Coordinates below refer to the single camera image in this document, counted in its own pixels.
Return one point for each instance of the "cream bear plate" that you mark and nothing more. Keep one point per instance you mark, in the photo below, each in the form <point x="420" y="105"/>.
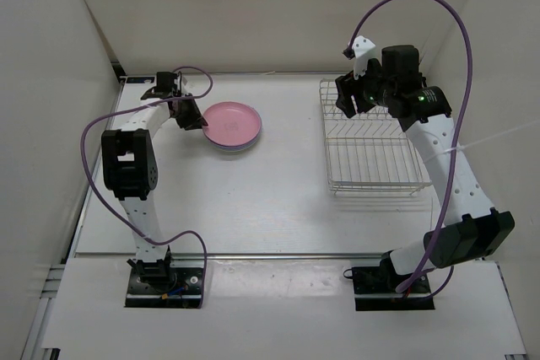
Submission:
<point x="233" y="152"/>

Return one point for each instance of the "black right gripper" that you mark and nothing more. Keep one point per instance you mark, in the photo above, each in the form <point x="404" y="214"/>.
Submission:
<point x="348" y="87"/>

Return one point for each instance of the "metal wire dish rack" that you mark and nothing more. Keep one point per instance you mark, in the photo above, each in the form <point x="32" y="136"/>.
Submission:
<point x="367" y="155"/>

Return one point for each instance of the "black XDOF label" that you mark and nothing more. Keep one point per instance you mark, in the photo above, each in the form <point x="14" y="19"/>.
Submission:
<point x="140" y="80"/>

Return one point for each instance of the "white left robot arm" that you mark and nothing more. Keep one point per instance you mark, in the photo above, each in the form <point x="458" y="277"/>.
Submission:
<point x="130" y="171"/>

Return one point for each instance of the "pink plate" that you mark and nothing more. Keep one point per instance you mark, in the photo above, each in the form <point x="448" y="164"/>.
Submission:
<point x="231" y="123"/>

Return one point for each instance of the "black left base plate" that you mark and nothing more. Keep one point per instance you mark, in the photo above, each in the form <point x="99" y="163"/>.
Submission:
<point x="164" y="284"/>

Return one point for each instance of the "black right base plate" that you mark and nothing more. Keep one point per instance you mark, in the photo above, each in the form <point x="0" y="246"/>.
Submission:
<point x="374" y="291"/>

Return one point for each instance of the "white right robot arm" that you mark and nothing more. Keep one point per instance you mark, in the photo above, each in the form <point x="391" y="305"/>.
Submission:
<point x="413" y="260"/>

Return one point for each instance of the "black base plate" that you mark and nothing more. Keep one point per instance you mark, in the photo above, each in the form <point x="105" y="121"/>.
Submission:
<point x="164" y="284"/>
<point x="374" y="291"/>

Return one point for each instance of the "purple plate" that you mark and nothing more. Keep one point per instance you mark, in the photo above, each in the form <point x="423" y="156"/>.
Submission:
<point x="238" y="148"/>

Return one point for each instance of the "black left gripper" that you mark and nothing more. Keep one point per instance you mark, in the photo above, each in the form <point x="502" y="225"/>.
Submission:
<point x="196" y="119"/>

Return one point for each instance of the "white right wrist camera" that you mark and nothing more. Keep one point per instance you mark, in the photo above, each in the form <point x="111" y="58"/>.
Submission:
<point x="360" y="52"/>

